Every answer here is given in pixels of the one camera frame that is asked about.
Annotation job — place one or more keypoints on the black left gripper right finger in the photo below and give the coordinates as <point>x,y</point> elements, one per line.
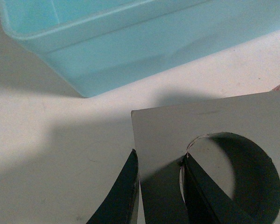
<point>205,201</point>

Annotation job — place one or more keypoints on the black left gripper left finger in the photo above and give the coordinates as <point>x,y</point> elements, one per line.
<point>122,202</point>

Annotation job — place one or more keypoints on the gray cube with round hole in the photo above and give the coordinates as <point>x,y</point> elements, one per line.
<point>235,140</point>

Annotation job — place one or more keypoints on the light blue plastic box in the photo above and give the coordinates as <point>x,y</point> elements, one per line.
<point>100,45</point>

